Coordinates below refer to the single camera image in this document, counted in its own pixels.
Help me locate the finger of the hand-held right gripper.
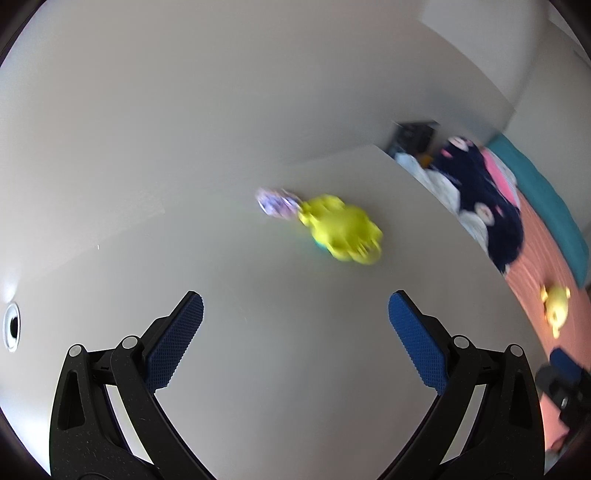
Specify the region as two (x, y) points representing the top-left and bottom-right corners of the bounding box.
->
(536, 347), (591, 432)

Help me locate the teal pillow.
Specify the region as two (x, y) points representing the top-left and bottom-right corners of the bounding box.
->
(487, 134), (589, 282)

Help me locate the desk cable grommet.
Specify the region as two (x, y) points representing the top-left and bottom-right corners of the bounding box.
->
(2, 302), (23, 354)

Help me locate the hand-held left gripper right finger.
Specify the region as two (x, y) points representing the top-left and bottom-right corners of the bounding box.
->
(376, 290), (548, 480)

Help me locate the pink cushion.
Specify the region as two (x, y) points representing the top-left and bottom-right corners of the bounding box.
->
(480, 148), (518, 204)

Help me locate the bed with pink sheet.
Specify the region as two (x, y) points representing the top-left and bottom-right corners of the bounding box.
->
(503, 189), (591, 453)

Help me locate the yellow plush toy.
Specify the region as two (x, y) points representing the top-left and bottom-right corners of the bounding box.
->
(540, 285), (572, 337)

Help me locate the small purple toy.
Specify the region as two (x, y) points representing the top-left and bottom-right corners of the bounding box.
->
(255, 187), (301, 219)

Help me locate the white cloth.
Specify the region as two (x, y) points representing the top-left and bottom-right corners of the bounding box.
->
(394, 152), (490, 252)

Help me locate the black box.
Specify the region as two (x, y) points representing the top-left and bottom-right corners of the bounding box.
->
(388, 121), (439, 158)

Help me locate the lime green toy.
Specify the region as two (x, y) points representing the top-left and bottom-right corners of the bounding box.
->
(298, 195), (384, 265)

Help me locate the white desk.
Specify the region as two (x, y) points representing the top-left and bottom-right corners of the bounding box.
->
(0, 144), (546, 480)

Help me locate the navy dotted plush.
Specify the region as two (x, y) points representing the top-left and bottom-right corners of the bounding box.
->
(434, 136), (525, 273)

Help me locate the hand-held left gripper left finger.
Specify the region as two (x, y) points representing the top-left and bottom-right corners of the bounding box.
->
(48, 291), (218, 480)

